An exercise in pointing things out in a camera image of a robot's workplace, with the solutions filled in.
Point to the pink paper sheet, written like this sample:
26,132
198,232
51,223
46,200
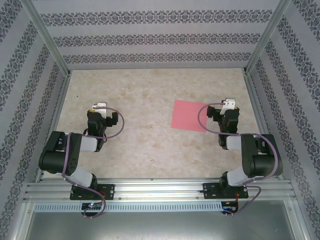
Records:
186,116

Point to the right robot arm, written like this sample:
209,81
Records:
262,160

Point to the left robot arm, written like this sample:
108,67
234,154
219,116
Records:
57,155

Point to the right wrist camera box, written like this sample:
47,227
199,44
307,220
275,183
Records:
228,105

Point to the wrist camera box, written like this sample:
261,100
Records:
101,107
228,105

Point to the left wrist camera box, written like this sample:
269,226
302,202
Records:
101,107

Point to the aluminium table side rail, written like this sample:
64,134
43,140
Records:
258,112
54,125

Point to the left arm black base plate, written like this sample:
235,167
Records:
108,191

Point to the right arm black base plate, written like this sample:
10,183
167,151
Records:
210,190

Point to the aluminium frame post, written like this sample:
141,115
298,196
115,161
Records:
50,42
266,37

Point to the aluminium mounting rail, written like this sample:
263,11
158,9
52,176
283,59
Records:
160,187

